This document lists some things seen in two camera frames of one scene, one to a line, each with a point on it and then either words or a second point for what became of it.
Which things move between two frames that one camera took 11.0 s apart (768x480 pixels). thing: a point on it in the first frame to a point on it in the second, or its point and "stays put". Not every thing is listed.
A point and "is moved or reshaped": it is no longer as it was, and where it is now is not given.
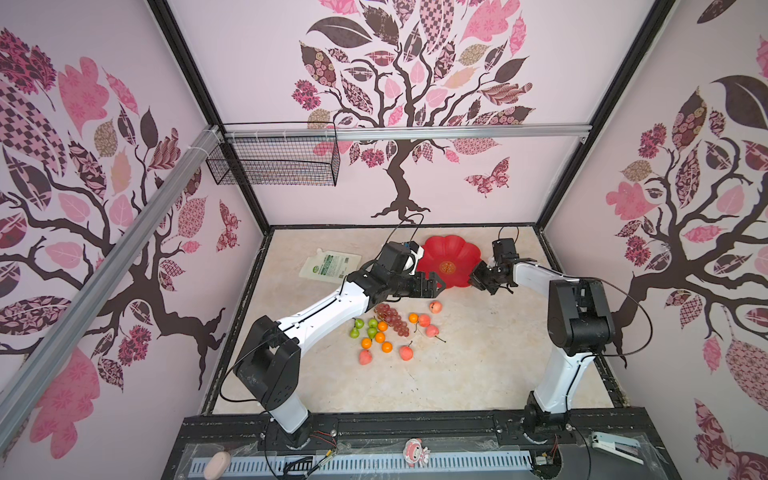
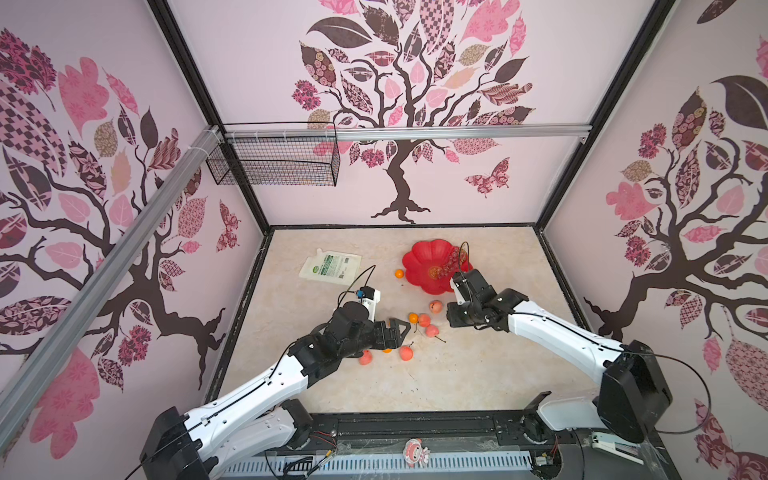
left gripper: (430, 291) to (395, 341)
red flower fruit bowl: (451, 258) is moved or reshaped
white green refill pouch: (329, 266) stays put
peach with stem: (433, 331) stays put
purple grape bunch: (393, 319) is moved or reshaped
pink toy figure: (415, 453) stays put
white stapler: (623, 447) stays put
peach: (407, 352) stays put
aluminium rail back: (407, 133) stays put
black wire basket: (299, 154) stays put
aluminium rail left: (35, 368) stays put
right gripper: (474, 278) to (451, 316)
